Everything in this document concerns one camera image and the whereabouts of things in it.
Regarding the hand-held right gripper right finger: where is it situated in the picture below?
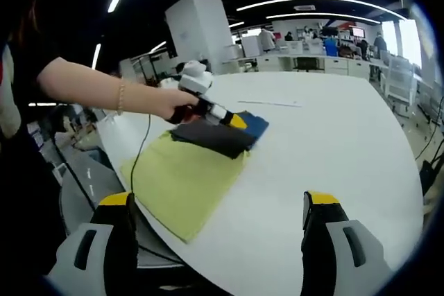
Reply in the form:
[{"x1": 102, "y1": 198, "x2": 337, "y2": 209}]
[{"x1": 300, "y1": 190, "x2": 395, "y2": 296}]

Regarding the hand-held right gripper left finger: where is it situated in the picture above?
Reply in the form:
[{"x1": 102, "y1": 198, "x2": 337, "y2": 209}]
[{"x1": 46, "y1": 191, "x2": 139, "y2": 296}]

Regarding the yellow grey blue garment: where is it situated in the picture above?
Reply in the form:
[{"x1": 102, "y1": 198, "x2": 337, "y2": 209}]
[{"x1": 120, "y1": 110, "x2": 271, "y2": 245}]

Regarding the person's left hand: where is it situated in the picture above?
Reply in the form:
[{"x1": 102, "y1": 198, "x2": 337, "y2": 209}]
[{"x1": 153, "y1": 87, "x2": 201, "y2": 121}]

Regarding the white square pillar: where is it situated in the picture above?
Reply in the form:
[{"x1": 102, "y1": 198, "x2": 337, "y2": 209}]
[{"x1": 164, "y1": 0, "x2": 233, "y2": 75}]

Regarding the black office chair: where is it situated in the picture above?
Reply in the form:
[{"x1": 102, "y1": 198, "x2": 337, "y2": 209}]
[{"x1": 293, "y1": 56, "x2": 325, "y2": 73}]

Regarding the blue water barrel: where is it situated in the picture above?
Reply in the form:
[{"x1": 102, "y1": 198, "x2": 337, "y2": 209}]
[{"x1": 324, "y1": 38, "x2": 339, "y2": 57}]

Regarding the white desk row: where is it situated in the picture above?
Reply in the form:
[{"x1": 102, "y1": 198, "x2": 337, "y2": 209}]
[{"x1": 221, "y1": 51, "x2": 386, "y2": 78}]

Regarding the white mesh chair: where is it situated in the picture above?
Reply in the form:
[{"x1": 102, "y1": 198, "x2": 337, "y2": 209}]
[{"x1": 384, "y1": 55, "x2": 417, "y2": 116}]

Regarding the gold bracelet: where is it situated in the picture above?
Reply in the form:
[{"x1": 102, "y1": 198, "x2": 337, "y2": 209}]
[{"x1": 116, "y1": 82, "x2": 126, "y2": 116}]

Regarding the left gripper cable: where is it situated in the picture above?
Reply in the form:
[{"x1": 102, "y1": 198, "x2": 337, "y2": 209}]
[{"x1": 130, "y1": 112, "x2": 152, "y2": 200}]

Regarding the black floor cable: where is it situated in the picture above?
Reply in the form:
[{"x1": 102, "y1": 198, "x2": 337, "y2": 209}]
[{"x1": 416, "y1": 101, "x2": 444, "y2": 162}]

